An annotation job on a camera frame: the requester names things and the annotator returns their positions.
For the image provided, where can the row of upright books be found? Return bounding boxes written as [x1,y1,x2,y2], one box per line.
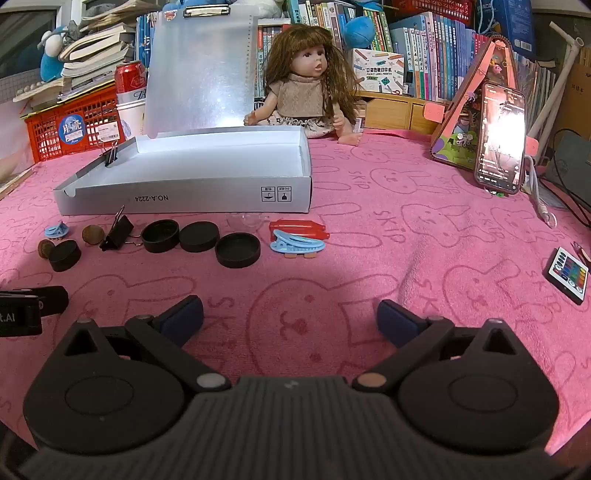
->
[256,0,541,102]

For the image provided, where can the grey cardboard box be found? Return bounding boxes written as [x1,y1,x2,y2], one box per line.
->
[53,126,312,215]

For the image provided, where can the translucent plastic clipboard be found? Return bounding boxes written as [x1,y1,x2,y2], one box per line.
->
[143,6,257,139]

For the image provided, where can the black round lid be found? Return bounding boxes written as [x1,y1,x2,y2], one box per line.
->
[215,233,262,269]
[179,222,221,253]
[141,220,181,254]

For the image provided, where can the pink printed towel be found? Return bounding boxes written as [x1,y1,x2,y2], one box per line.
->
[0,127,591,462]

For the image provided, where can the blue cardboard box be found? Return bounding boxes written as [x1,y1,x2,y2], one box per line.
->
[478,0,536,61]

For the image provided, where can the blue round plush toy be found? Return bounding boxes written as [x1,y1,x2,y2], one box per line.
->
[346,16,374,43]

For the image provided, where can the small black round cap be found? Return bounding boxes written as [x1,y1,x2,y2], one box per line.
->
[48,240,82,272]

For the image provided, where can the red plastic basket with sticker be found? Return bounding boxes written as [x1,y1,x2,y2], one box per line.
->
[21,85,125,162]

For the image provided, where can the wooden drawer unit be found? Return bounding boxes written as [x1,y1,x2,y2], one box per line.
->
[358,90,444,136]

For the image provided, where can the pink triangular wooden house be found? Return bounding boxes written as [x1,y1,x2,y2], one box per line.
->
[429,34,541,167]

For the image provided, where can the white printed carton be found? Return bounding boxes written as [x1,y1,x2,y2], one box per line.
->
[353,47,404,94]

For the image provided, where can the red hair clip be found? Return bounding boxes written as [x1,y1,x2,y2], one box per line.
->
[269,220,329,241]

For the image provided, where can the stack of worn books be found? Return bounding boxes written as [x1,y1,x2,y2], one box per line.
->
[13,0,160,109]

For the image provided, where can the brown cardboard box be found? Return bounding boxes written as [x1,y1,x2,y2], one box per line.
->
[554,62,591,139]

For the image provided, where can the white cable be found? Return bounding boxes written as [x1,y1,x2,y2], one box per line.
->
[524,157,557,228]

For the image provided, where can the large black binder clip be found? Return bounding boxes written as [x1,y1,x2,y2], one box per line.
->
[99,206,144,252]

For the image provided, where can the blue and white plush toy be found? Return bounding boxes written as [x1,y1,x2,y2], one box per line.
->
[39,21,84,81]

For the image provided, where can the smartphone with lit screen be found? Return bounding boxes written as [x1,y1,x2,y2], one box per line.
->
[474,82,527,197]

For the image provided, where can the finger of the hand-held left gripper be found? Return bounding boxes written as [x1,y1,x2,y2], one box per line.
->
[37,286,70,317]

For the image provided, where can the small black binder clip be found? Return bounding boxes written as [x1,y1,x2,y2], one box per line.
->
[99,143,122,168]

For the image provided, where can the row of thin blue books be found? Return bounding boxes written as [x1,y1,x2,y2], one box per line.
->
[136,14,160,70]

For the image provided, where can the red mesh basket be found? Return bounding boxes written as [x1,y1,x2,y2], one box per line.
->
[392,0,476,26]

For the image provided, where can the red drink can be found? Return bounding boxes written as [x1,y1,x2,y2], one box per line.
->
[115,60,148,106]

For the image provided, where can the long-haired doll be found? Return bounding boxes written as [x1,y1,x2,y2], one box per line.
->
[244,24,365,145]

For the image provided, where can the black remote with coloured buttons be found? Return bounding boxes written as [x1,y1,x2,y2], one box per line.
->
[548,247,591,305]

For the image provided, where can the blue hair clip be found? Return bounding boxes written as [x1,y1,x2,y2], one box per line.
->
[269,230,326,258]

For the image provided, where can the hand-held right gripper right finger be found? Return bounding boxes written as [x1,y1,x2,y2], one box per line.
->
[352,299,522,393]

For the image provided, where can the white plastic pipe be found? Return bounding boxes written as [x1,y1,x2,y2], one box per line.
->
[526,21,591,139]

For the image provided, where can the clear suction cup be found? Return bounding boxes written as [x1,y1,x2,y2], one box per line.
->
[226,211,271,232]

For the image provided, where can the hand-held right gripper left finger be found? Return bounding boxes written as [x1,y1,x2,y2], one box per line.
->
[62,295,232,393]

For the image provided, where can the white paper cup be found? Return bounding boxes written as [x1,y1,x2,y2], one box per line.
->
[115,99,147,143]

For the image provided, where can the flat books at table edge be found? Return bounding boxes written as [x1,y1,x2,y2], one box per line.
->
[0,166,33,199]

